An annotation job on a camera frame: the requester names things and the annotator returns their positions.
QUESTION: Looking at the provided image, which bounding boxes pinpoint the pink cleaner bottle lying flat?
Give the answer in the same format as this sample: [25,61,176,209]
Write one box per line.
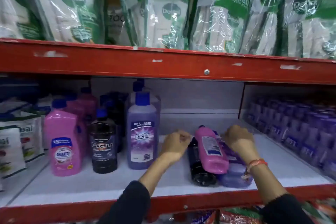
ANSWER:
[194,125,229,174]

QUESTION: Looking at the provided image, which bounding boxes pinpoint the row of green white pouches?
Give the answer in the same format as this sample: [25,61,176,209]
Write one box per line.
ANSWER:
[0,0,336,60]

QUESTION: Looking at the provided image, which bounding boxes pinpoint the person's left hand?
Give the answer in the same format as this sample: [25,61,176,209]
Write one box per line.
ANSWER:
[160,130,193,165]

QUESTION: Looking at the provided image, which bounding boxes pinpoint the black cleaner bottle blue cap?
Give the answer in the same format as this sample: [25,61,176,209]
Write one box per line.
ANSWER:
[88,108,118,174]
[99,91,130,153]

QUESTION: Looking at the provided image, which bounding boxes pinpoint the white herbal pouch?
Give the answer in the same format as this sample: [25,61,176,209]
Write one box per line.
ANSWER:
[0,114,46,163]
[16,95,54,151]
[0,126,27,179]

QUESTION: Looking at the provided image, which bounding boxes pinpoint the orange thread bracelet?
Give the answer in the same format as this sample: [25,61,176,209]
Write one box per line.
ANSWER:
[241,159,268,180]

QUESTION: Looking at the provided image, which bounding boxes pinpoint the person's right forearm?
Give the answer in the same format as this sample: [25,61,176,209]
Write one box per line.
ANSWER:
[246,163,314,224]

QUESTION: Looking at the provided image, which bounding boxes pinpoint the purple packet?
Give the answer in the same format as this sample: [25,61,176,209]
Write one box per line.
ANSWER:
[190,209,217,224]

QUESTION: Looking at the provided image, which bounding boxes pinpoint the person's left forearm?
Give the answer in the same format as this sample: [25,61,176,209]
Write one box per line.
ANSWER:
[98,154,182,224]

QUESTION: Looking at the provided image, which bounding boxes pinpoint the red metal shelf beam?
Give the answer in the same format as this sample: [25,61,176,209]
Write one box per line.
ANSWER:
[0,38,336,85]
[0,183,336,224]

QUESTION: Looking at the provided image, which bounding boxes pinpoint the pink cleaner bottle blue cap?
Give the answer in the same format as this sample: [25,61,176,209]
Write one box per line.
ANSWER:
[44,100,85,177]
[65,94,88,138]
[78,87,99,124]

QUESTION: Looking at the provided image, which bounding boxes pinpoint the purple cleaner bottle blue cap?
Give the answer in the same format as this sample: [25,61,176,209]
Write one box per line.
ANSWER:
[130,79,162,117]
[127,92,159,170]

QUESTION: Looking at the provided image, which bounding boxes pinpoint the row of small purple bottles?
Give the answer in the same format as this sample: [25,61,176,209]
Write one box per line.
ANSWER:
[243,96,336,180]

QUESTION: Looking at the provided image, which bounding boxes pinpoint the red green packets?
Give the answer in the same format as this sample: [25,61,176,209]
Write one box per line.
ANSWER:
[219,198,336,224]

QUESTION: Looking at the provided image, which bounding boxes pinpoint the person's right hand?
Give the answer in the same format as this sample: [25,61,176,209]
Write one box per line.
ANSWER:
[223,125,260,164]

